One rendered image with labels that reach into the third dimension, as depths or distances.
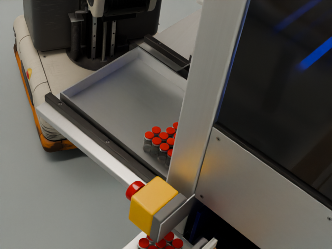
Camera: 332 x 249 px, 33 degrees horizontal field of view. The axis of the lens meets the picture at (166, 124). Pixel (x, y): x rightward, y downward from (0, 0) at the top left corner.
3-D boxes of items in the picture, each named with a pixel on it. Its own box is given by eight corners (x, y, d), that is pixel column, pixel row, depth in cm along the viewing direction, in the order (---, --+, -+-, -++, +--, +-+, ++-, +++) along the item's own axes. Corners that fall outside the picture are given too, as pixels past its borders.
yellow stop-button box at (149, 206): (182, 220, 105) (187, 197, 100) (155, 243, 101) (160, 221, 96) (151, 195, 108) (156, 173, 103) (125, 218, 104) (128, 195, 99)
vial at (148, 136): (154, 148, 126) (156, 135, 123) (147, 153, 125) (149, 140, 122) (146, 143, 127) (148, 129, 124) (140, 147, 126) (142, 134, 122)
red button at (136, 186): (151, 199, 105) (153, 186, 102) (137, 212, 103) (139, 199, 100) (137, 187, 107) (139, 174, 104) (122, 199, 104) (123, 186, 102)
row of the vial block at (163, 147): (213, 125, 133) (217, 111, 130) (162, 165, 123) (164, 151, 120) (206, 120, 134) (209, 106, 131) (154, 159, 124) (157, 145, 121)
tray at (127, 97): (239, 129, 134) (242, 119, 131) (166, 189, 119) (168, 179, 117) (137, 56, 147) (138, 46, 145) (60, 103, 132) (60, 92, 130)
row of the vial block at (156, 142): (206, 120, 134) (209, 106, 131) (154, 159, 124) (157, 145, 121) (198, 115, 135) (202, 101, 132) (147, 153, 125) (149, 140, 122)
